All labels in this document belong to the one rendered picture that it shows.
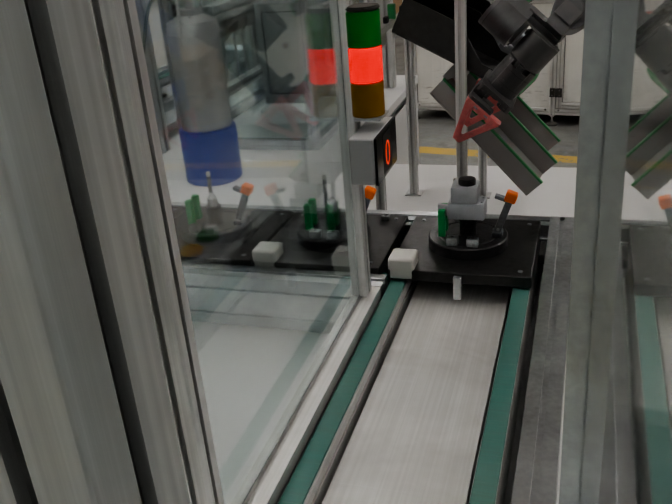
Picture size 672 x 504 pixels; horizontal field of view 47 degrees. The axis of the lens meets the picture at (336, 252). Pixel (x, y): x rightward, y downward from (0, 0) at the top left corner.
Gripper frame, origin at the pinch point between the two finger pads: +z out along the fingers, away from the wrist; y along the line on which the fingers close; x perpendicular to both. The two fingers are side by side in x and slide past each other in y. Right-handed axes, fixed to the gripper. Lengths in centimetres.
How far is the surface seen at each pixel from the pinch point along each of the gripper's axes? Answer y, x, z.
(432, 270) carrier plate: 11.5, 11.6, 18.4
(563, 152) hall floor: -353, 82, 80
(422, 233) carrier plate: -3.6, 8.0, 21.4
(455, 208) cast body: 2.3, 8.3, 10.9
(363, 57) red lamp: 21.9, -18.7, -5.0
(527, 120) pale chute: -48, 13, 4
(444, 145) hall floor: -364, 25, 130
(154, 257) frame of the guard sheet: 78, -17, 1
